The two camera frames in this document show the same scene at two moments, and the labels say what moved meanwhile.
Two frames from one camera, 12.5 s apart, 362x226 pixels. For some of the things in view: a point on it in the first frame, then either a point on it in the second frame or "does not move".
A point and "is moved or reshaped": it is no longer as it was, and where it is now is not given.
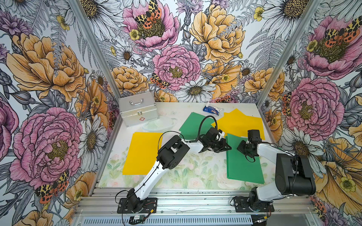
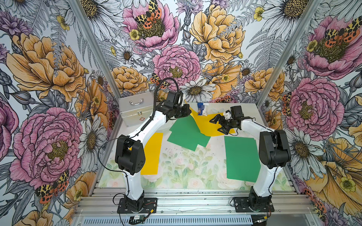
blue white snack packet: (210, 108) to (202, 109)
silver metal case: (138, 109) does not move
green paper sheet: (191, 129) is moved or reshaped
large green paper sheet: (238, 166) does not move
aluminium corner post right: (282, 64) does not move
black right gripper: (240, 148) to (225, 131)
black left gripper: (222, 148) to (186, 110)
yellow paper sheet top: (238, 122) is moved or reshaped
